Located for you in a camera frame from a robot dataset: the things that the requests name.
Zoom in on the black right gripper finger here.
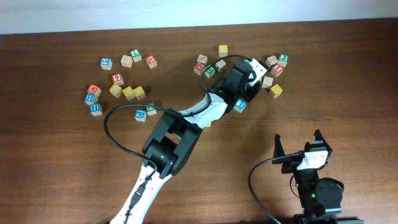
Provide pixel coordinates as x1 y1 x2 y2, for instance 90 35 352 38
314 129 325 142
272 134 285 164

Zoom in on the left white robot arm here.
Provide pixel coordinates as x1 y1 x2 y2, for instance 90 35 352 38
111 55 270 224

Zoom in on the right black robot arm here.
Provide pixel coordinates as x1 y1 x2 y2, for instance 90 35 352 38
272 129 364 224

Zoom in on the blue I wooden block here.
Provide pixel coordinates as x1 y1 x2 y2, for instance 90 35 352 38
234 99 247 113

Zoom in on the plain butterfly block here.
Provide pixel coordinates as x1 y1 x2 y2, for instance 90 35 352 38
262 76 274 89

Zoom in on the yellow block far right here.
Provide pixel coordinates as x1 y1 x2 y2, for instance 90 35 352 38
269 84 283 98

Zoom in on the red I wooden block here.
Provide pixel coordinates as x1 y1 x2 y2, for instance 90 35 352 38
271 63 284 77

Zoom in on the green J side block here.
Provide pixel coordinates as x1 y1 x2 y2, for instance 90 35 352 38
215 60 227 72

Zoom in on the plain block blue side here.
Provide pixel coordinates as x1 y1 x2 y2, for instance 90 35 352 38
266 55 279 68

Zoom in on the green Z wooden block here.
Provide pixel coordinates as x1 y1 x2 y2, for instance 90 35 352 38
204 65 215 78

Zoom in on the green J top block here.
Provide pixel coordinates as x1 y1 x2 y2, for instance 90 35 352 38
278 54 289 67

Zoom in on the yellow far wooden block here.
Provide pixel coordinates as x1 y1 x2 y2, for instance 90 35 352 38
218 45 228 57

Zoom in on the red Q wooden block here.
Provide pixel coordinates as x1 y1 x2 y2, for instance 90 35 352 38
193 62 205 75

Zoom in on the plain block behind Q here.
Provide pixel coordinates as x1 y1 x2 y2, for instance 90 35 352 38
197 54 208 65

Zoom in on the green N wooden block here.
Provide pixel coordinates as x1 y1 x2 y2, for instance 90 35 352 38
146 103 157 116

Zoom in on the red 7 wooden block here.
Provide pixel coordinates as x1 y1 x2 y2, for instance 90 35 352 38
145 55 157 69

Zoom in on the blue P wooden block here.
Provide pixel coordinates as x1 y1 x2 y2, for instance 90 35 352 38
134 110 147 122

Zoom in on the green L wooden block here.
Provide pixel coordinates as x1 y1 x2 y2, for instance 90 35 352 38
130 49 142 62

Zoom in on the yellow G wooden block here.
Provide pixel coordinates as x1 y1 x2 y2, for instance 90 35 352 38
123 86 136 100

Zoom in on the plain wooden block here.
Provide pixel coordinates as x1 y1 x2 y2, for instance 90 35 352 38
121 55 134 68

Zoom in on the yellow block left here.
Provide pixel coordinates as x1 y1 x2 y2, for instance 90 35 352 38
109 83 123 98

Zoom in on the red 6 wooden block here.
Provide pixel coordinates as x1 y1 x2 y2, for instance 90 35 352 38
111 73 124 86

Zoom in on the blue 5 wooden block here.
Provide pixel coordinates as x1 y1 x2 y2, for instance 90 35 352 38
100 57 113 70

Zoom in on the blue H block front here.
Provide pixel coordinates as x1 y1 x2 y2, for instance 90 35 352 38
90 103 103 116

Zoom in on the blue h block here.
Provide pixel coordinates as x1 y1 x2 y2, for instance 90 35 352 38
84 93 98 105
90 103 103 116

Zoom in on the red M wooden block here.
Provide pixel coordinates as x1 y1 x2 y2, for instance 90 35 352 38
87 85 101 97

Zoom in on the blue H block rear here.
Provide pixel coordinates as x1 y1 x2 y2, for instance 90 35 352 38
84 93 98 105

